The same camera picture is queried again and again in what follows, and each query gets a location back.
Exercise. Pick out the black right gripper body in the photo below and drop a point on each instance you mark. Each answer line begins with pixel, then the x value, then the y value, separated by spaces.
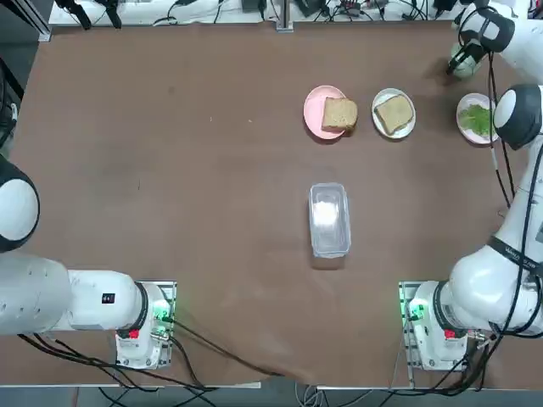
pixel 474 50

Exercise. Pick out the green ceramic bowl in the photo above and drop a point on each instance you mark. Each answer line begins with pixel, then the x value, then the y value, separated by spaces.
pixel 468 71

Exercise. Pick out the brown bread slice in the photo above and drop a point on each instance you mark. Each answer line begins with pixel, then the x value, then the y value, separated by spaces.
pixel 339 114
pixel 395 113

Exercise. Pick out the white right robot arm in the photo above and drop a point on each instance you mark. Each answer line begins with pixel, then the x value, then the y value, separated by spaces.
pixel 515 114

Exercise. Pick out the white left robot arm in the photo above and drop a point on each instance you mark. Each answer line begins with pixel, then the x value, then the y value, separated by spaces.
pixel 38 297

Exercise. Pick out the pale pink plate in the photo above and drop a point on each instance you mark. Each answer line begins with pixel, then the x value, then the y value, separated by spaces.
pixel 466 131

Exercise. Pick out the white plate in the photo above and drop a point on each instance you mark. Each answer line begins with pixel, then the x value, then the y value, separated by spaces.
pixel 379 127

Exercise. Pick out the green lettuce leaf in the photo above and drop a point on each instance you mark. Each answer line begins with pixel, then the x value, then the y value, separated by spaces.
pixel 477 118

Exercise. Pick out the clear plastic container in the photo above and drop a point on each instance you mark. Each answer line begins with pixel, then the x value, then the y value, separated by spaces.
pixel 330 220

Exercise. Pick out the black stand leg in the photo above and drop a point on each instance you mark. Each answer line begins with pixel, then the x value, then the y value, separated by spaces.
pixel 112 12
pixel 80 12

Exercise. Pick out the aluminium frame post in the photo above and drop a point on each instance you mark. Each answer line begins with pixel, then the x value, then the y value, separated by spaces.
pixel 284 17
pixel 36 21

